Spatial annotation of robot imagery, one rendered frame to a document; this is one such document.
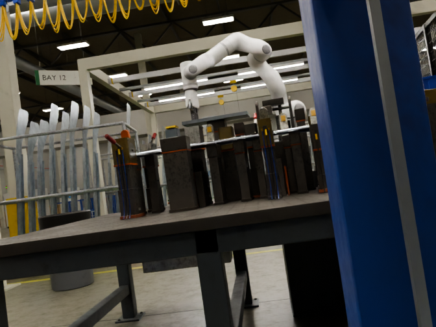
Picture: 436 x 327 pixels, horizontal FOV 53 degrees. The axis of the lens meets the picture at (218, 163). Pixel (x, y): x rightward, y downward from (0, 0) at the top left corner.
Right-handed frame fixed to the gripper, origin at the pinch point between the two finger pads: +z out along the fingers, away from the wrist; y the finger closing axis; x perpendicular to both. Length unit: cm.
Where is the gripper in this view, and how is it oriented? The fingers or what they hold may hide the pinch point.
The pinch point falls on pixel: (194, 117)
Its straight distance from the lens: 250.4
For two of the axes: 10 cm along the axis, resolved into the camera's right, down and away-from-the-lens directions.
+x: 9.4, -1.5, -3.0
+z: 1.4, 9.9, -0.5
